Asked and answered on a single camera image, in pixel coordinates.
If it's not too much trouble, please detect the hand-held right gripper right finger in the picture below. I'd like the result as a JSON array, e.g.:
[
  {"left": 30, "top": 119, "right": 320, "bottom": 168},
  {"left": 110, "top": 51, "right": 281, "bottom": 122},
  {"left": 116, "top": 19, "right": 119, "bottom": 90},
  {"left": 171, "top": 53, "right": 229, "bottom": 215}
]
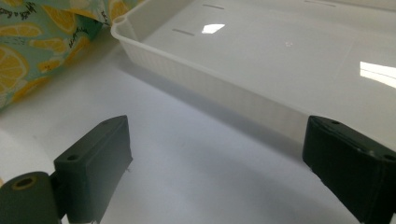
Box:
[{"left": 302, "top": 115, "right": 396, "bottom": 224}]

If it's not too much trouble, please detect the white plastic tray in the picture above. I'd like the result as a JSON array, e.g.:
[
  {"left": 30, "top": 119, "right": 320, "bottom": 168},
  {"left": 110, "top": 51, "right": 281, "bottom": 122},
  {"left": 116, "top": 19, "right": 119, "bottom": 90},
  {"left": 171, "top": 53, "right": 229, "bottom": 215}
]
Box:
[{"left": 110, "top": 0, "right": 396, "bottom": 153}]

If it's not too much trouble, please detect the white table sheet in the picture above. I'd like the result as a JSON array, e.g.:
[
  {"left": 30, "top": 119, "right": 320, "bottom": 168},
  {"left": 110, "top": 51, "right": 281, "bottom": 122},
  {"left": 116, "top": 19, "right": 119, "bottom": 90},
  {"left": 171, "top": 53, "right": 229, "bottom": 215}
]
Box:
[{"left": 0, "top": 27, "right": 363, "bottom": 224}]

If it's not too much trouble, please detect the lemon print bag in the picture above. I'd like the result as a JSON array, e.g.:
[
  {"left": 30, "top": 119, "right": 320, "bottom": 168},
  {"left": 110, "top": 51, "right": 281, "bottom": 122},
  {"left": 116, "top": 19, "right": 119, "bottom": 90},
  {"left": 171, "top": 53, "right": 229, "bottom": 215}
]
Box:
[{"left": 0, "top": 0, "right": 144, "bottom": 110}]

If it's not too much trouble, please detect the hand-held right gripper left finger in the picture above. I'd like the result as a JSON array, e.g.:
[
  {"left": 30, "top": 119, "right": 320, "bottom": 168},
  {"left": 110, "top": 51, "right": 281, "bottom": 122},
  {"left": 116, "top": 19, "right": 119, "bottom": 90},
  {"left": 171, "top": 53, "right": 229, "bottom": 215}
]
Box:
[{"left": 53, "top": 115, "right": 134, "bottom": 224}]

